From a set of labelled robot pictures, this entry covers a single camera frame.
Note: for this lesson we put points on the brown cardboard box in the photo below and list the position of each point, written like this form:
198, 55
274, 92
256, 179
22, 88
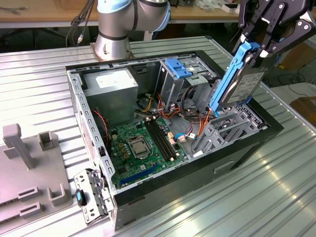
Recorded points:
304, 108
298, 59

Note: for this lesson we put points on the blue plastic drive latch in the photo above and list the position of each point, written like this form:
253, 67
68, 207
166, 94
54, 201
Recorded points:
178, 71

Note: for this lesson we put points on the black RAM slot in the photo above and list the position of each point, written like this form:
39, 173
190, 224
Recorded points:
160, 138
167, 138
156, 138
163, 138

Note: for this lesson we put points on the silver CPU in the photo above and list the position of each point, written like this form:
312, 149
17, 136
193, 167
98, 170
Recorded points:
138, 149

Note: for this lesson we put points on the hard disk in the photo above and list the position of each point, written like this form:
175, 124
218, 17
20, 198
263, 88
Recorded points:
242, 84

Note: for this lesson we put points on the black open PC case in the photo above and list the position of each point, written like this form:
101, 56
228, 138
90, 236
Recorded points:
172, 187

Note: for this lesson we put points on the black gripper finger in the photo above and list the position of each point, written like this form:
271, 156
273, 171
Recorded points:
242, 14
291, 37

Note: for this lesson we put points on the metal disk bay cage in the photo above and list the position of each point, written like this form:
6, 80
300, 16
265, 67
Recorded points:
218, 139

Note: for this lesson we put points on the grey plastic parts rack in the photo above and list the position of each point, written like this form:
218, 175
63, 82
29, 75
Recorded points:
37, 170

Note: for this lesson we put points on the long wooden desk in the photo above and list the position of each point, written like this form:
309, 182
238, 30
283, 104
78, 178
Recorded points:
37, 12

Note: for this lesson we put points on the metal expansion slot bracket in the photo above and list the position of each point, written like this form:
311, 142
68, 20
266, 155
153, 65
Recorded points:
90, 195

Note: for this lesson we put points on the metal optical drive cage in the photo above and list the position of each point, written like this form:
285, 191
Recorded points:
170, 91

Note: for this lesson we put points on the grey power supply unit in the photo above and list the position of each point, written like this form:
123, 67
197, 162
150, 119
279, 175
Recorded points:
111, 103

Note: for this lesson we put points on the black case fan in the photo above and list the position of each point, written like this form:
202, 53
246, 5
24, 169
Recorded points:
105, 139

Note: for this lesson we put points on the blue expansion slot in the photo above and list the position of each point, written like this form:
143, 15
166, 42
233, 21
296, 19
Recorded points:
139, 175

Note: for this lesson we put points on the green motherboard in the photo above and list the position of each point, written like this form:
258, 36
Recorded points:
148, 168

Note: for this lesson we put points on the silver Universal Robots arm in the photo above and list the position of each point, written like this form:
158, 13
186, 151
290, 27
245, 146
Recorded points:
111, 42

